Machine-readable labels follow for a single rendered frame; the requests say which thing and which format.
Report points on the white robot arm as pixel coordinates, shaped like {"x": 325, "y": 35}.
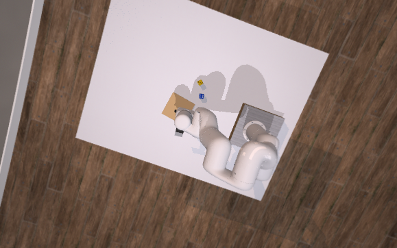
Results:
{"x": 251, "y": 156}

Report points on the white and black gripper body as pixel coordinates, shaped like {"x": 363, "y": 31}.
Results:
{"x": 179, "y": 109}

